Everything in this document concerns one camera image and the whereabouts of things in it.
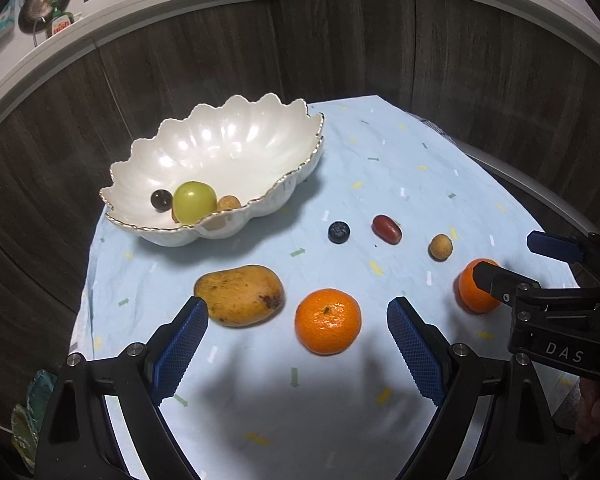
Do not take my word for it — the teal patterned bag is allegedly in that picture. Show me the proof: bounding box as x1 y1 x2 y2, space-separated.
10 369 57 467

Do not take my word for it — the person's right hand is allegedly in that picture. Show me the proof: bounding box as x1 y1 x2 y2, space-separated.
576 377 600 445

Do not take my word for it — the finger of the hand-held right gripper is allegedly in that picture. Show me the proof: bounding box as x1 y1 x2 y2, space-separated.
472 262 600 321
526 230 600 274

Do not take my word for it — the yellow mango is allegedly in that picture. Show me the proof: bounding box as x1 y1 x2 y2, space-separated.
194 264 286 329

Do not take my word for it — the green dish soap bottle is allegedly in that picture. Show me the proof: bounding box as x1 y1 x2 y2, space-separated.
45 2 79 42

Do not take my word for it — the tan longan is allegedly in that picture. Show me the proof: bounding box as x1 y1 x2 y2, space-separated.
428 234 454 262

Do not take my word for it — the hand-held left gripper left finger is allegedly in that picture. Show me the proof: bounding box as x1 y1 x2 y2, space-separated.
35 296 210 480

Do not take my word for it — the green apple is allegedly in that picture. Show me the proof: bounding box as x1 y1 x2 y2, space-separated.
172 181 218 225

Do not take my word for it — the light blue patterned tablecloth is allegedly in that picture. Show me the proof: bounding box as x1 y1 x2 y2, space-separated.
69 94 581 480

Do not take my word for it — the small dark frying pan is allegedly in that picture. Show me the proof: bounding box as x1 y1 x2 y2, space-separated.
17 0 74 26

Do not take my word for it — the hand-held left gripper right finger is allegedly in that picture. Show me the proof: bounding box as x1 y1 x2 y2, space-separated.
386 296 563 480

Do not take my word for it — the white scalloped ceramic bowl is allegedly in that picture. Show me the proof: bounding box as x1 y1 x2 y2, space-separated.
99 92 326 248

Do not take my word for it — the grey metal rail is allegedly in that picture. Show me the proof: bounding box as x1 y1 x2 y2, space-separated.
460 137 600 241

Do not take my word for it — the orange tangerine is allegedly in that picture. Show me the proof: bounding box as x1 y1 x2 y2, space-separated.
457 258 503 315
294 287 363 357

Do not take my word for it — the teal plastic packet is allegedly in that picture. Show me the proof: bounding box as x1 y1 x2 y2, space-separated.
0 0 22 41

